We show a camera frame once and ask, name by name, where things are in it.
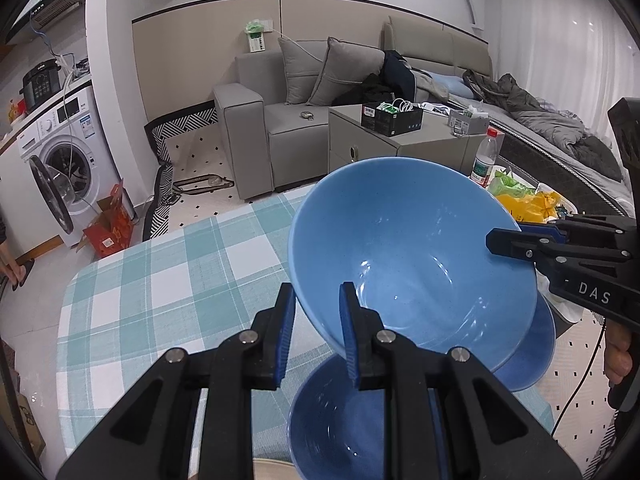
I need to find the grey bedside cabinet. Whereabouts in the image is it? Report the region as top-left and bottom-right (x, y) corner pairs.
(327, 105), (493, 186)

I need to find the black white patterned floor mat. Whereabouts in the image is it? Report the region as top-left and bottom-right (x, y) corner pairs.
(142, 102), (331, 241)

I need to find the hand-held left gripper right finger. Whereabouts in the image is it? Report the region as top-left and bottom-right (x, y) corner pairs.
(339, 282), (583, 480)

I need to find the large blue bowl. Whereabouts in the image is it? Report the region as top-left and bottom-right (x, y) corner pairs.
(287, 156), (539, 373)

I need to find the small blue bowl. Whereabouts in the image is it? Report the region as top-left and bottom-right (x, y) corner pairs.
(492, 292), (557, 393)
(287, 355), (398, 480)

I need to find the range hood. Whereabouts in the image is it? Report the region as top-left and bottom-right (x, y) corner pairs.
(5, 0), (86, 46)

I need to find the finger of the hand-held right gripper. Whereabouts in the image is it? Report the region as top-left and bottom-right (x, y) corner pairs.
(486, 227), (633, 281)
(520, 214), (632, 248)

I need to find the yellow plastic bag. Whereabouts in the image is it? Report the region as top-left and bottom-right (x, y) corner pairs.
(497, 187), (573, 223)

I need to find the grey sofa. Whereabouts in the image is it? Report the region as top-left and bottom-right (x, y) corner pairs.
(212, 15), (493, 201)

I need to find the green plastic bag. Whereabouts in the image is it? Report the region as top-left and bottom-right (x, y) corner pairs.
(487, 170), (536, 198)

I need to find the black box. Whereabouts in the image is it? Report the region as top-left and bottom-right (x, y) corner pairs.
(361, 101), (424, 137)

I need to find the grey cushion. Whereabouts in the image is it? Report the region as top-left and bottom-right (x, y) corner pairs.
(277, 37), (333, 106)
(306, 37), (386, 107)

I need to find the dark clothes pile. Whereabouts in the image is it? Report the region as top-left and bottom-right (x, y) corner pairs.
(332, 50), (418, 108)

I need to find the white curtain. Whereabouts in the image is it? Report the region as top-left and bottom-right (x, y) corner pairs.
(485, 0), (640, 126)

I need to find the white washing machine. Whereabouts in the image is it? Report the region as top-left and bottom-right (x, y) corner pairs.
(17, 82), (123, 248)

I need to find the red cardboard box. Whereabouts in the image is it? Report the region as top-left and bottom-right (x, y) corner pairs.
(82, 182), (138, 259)

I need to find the person's right hand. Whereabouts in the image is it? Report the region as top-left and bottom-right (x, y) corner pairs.
(602, 324), (635, 387)

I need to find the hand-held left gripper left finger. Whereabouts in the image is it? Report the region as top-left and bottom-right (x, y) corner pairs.
(55, 282), (297, 480)

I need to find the dark grey blanket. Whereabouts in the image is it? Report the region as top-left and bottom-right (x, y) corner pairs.
(462, 67), (626, 183)

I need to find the black pressure cooker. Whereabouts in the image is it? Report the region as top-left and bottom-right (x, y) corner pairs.
(22, 59), (63, 111)

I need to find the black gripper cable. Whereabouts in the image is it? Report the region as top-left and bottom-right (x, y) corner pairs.
(550, 324), (608, 436)

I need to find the grey tissue box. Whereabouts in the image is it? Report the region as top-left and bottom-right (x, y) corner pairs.
(447, 109), (491, 136)

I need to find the clear plastic bottle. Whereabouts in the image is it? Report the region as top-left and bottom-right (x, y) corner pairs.
(469, 127), (506, 188)

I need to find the teal checked tablecloth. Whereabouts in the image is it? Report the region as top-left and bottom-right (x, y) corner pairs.
(56, 192), (556, 480)

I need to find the green white box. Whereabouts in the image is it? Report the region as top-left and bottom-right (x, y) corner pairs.
(245, 20), (268, 53)

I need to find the white base cabinet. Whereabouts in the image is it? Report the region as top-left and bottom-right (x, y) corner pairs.
(0, 125), (66, 261)

